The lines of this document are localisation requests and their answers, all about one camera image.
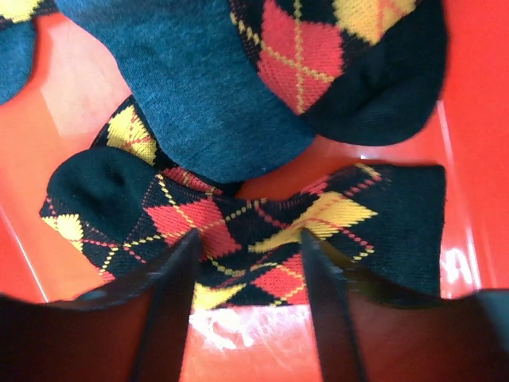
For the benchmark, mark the argyle patterned sock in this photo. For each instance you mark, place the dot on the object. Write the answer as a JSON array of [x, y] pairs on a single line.
[[122, 202], [360, 72]]

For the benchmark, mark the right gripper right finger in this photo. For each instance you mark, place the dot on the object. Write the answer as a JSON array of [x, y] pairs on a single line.
[[368, 328]]

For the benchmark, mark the red plastic bin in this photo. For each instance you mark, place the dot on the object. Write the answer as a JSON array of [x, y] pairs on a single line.
[[75, 86]]

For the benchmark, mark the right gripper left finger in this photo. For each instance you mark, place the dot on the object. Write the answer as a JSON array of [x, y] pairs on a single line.
[[131, 329]]

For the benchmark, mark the navy sock in bin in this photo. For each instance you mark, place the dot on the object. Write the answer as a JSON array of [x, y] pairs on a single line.
[[18, 39]]

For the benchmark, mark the grey blue sock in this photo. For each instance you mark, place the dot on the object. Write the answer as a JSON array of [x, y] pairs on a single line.
[[185, 65]]

